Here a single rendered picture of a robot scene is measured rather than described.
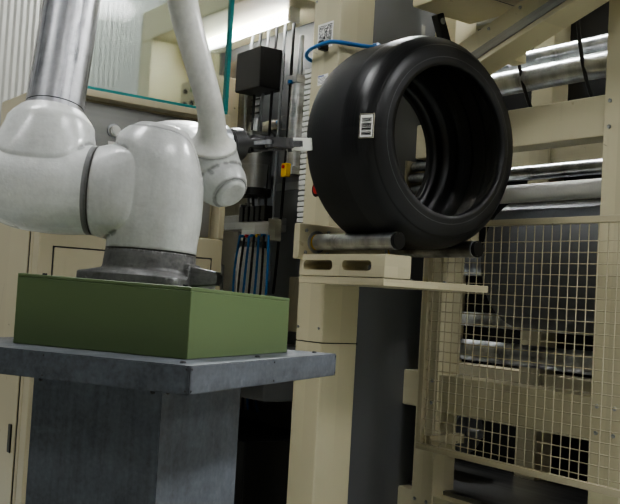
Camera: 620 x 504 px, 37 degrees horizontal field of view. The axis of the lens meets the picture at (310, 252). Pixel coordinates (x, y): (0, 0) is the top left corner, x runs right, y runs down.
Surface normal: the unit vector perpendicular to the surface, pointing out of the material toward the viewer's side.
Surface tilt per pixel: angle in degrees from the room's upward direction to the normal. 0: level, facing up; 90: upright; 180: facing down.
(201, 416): 90
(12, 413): 90
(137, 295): 90
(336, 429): 90
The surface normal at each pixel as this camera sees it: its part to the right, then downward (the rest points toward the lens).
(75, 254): 0.59, 0.00
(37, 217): -0.08, 0.65
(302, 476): -0.81, -0.07
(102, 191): -0.06, -0.04
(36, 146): 0.03, -0.30
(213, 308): 0.91, 0.04
